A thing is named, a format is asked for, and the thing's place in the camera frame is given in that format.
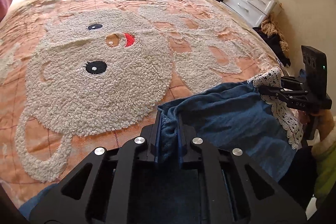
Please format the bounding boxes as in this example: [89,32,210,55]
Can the white drawer cabinet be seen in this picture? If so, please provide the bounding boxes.
[223,0,277,27]

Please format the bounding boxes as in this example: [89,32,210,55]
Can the blue denim pants lace trim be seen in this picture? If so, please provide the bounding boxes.
[19,68,302,223]

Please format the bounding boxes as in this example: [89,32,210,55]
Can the black tracking camera box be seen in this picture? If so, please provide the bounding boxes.
[301,46,327,98]

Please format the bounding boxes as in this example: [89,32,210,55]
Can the orange bedspread with bear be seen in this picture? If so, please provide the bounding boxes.
[1,0,277,206]

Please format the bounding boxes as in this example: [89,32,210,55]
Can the pile of brown black clothes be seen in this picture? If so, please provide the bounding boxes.
[253,12,291,67]

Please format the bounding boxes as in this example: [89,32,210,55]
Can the person right hand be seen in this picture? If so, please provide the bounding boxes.
[312,110,335,156]

